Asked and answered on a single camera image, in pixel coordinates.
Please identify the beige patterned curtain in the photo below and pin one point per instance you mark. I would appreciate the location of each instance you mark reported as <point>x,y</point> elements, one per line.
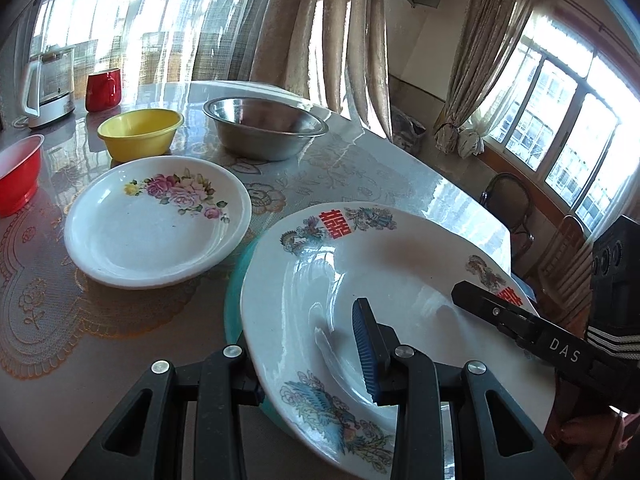
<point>325,35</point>

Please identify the gold lace tablecloth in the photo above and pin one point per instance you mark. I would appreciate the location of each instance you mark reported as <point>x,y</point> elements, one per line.
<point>325,180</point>

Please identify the large bright window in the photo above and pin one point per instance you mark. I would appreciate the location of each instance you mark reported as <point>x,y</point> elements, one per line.
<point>75,15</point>

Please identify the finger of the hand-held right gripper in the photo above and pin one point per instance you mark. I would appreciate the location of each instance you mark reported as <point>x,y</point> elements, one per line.
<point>500,312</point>

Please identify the white dragon print plate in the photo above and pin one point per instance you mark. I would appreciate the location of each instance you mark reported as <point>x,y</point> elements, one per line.
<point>400,270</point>

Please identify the stainless steel bowl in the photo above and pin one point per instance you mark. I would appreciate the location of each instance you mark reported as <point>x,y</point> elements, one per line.
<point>260,142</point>

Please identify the red mug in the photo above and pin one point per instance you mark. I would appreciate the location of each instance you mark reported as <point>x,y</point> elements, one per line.
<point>102,92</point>

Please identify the glass electric kettle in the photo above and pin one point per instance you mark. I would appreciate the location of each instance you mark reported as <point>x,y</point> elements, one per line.
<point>50,110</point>

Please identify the wood framed window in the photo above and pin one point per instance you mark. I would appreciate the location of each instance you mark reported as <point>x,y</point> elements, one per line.
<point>565,125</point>

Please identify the beige tied curtain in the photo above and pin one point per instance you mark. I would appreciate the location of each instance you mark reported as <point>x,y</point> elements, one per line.
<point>480,60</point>

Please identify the yellow bowl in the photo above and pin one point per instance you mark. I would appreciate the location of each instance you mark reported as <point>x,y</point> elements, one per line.
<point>140,142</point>

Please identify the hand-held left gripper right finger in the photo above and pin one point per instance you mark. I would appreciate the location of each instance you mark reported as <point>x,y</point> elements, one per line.
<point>364,350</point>

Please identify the sheer white curtain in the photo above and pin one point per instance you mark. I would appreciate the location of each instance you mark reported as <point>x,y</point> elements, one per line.
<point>165,20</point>

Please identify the dark wooden chair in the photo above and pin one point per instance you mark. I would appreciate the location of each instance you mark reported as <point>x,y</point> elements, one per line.
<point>505,200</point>

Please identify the white floral plate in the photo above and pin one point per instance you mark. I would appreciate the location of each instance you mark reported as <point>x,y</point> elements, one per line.
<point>150,240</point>

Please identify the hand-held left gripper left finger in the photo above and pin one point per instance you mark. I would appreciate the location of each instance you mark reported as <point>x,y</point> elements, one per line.
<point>234,385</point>

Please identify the red bowl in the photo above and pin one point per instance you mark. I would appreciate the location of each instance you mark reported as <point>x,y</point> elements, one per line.
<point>17,180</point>

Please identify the teal plate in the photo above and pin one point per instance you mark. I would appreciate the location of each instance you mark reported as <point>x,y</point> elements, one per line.
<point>235,300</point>

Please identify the person's right forearm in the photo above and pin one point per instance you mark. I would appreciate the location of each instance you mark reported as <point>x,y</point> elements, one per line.
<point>615,342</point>

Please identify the patterned bag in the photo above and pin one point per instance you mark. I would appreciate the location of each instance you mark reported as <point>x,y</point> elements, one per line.
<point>407,127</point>

